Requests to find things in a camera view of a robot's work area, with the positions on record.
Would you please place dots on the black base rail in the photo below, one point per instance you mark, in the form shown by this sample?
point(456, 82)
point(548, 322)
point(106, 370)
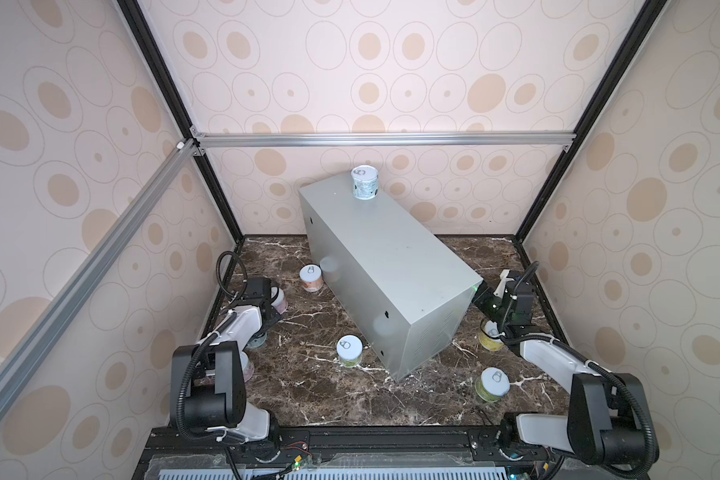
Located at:
point(322, 444)

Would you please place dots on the teal label can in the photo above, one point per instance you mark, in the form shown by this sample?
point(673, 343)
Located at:
point(257, 341)
point(365, 182)

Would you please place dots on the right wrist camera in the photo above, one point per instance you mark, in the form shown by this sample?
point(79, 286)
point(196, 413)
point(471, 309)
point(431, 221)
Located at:
point(506, 283)

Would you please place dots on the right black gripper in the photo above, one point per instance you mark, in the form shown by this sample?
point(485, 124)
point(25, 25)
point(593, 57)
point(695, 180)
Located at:
point(481, 303)

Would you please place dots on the orange label can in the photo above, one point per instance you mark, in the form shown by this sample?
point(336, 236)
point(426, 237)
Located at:
point(311, 278)

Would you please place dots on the left slanted aluminium bar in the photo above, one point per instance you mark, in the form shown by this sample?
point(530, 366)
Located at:
point(35, 346)

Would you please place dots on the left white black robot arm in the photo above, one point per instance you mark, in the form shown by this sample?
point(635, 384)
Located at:
point(208, 399)

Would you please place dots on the green label can right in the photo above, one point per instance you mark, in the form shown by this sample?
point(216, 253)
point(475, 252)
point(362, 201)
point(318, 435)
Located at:
point(492, 385)

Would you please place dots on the light green label can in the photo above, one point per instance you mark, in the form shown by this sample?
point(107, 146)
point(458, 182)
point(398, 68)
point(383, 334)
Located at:
point(349, 349)

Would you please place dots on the horizontal aluminium frame bar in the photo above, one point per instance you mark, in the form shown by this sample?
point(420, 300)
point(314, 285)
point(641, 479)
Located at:
point(400, 139)

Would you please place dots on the pink label can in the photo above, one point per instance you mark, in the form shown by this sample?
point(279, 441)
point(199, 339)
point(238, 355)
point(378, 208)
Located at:
point(247, 366)
point(278, 300)

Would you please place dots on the grey metal cabinet box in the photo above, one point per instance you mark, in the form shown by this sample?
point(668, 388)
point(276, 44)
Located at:
point(406, 291)

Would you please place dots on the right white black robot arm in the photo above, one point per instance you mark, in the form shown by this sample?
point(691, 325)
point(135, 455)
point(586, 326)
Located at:
point(582, 396)

